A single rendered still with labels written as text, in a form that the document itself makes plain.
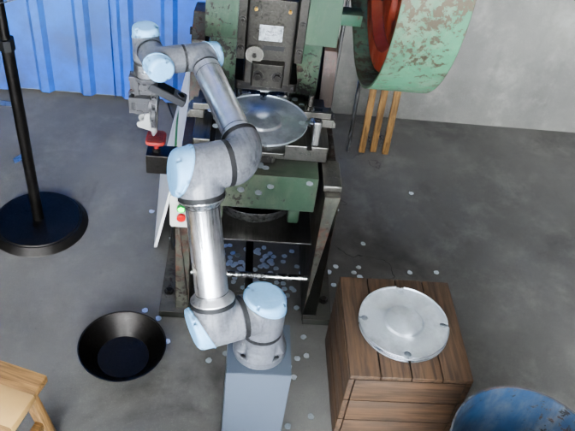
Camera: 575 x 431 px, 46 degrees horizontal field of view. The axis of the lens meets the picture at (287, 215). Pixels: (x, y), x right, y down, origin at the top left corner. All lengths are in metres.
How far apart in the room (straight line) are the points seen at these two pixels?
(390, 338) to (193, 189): 0.88
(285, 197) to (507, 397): 0.92
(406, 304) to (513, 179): 1.49
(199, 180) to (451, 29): 0.73
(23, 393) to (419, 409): 1.18
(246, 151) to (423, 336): 0.91
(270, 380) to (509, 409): 0.69
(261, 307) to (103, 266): 1.16
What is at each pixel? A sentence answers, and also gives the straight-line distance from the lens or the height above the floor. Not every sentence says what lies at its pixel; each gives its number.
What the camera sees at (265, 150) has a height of 0.78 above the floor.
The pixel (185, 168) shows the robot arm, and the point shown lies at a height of 1.04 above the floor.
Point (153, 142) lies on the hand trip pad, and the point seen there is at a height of 0.76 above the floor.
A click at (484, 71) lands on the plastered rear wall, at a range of 3.77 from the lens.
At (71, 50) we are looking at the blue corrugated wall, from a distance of 3.65.
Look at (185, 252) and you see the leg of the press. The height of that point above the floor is 0.33.
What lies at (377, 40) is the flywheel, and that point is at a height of 1.03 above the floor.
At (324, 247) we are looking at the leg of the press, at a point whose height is 0.39.
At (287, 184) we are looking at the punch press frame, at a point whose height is 0.61.
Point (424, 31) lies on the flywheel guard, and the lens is 1.79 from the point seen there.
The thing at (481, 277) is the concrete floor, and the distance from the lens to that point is 3.01.
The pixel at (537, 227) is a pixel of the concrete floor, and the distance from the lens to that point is 3.38.
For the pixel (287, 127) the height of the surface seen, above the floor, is 0.78.
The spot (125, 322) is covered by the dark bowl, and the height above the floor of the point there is 0.04.
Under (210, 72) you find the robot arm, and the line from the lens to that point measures 1.84.
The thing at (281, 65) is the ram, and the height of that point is 0.97.
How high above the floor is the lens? 2.02
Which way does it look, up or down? 42 degrees down
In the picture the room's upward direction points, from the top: 8 degrees clockwise
